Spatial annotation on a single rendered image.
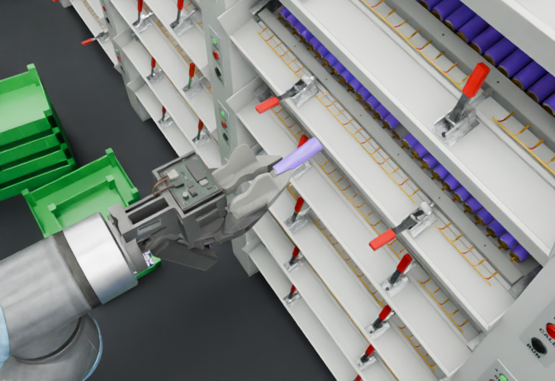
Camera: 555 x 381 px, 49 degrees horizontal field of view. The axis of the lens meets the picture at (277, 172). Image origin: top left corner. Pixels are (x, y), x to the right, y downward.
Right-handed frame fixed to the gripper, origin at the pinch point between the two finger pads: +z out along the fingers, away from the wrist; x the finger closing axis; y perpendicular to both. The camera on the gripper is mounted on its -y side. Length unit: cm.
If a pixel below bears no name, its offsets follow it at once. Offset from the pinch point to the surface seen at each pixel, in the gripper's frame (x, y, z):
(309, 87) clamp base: 14.3, -7.1, 14.8
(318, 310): 3, -70, 13
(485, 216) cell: -16.8, -5.1, 20.0
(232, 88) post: 33.2, -23.0, 11.5
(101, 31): 131, -87, 12
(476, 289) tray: -22.7, -9.2, 14.6
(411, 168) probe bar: -5.9, -5.6, 17.3
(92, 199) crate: 77, -96, -18
